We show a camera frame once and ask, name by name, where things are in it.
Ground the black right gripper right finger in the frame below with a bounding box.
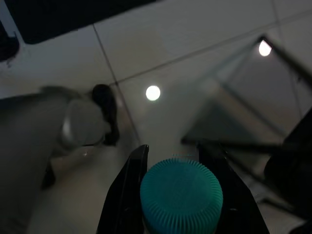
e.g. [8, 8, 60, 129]
[197, 141, 270, 234]

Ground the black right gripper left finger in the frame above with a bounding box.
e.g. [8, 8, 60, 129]
[96, 144, 150, 234]

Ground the clear water bottle teal cap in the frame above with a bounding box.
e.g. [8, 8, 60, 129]
[140, 157, 224, 234]

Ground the black folding chair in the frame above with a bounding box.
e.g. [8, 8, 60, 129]
[181, 34, 312, 234]

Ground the grey robot leg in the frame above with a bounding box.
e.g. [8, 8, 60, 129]
[0, 85, 114, 234]

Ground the black floor mat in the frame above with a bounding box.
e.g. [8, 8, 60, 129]
[4, 0, 156, 45]

